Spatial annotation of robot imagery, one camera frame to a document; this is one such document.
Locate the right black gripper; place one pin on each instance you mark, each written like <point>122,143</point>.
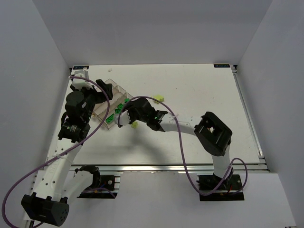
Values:
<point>132,111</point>

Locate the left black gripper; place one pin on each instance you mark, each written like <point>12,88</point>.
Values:
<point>98,90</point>

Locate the green 2x2 lego brick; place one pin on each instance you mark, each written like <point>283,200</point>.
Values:
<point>120,106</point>

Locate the upturned green 2x4 lego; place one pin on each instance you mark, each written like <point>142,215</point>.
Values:
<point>109,119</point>

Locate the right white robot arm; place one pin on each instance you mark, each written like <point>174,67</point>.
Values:
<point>212,133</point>

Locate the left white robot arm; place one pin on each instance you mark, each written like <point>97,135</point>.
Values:
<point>50,200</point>

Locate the clear compartment organizer tray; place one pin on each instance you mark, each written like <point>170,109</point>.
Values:
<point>119,95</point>

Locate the light yellow 2x2 lego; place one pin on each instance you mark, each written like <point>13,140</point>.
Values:
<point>134,125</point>

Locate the light yellow-green curved lego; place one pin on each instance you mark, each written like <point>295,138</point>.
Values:
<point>158,98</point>

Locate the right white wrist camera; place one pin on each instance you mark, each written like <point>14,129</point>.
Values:
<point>122,119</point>

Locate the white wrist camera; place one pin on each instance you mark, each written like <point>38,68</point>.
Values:
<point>122,119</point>
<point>80,80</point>

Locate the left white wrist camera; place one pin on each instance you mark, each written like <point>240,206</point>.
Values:
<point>80,80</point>

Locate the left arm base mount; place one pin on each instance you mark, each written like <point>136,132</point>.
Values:
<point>102,187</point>

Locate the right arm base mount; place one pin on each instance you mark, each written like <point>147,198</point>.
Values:
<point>227,191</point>

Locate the aluminium table edge rail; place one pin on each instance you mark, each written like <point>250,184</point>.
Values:
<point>249,119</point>

